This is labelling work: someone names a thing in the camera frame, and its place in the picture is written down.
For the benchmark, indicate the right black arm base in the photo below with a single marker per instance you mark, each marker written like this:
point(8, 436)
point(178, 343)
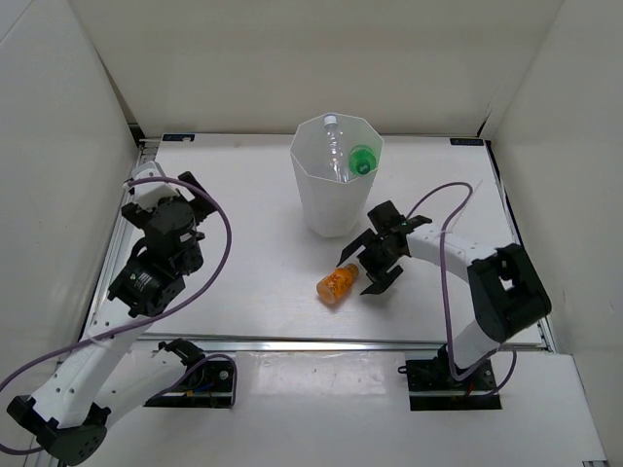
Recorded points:
point(431, 388)

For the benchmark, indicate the white octagonal plastic bin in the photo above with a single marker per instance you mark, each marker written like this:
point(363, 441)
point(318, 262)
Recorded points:
point(330, 208)

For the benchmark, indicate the orange juice bottle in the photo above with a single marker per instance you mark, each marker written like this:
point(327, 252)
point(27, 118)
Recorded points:
point(333, 287)

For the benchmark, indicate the clear unlabeled plastic bottle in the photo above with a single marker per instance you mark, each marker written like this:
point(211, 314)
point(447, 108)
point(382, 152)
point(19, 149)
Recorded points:
point(337, 158)

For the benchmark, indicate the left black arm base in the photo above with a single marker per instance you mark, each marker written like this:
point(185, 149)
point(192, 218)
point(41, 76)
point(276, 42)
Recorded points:
point(213, 385)

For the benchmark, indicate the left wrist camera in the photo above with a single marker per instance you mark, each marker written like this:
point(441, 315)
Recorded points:
point(146, 188)

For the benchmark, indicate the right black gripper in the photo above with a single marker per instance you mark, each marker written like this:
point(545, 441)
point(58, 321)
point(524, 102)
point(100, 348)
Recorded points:
point(365, 258)

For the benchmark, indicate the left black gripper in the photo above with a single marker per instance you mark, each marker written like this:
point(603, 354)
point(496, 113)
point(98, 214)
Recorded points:
point(200, 204)

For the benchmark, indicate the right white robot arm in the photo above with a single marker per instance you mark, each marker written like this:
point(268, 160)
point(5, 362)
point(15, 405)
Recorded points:
point(506, 292)

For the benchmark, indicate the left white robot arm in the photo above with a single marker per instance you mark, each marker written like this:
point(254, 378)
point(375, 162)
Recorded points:
point(70, 414)

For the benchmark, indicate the green plastic soda bottle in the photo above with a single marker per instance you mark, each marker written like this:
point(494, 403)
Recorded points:
point(362, 160)

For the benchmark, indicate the aluminium rail front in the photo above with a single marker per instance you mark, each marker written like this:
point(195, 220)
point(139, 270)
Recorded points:
point(268, 344)

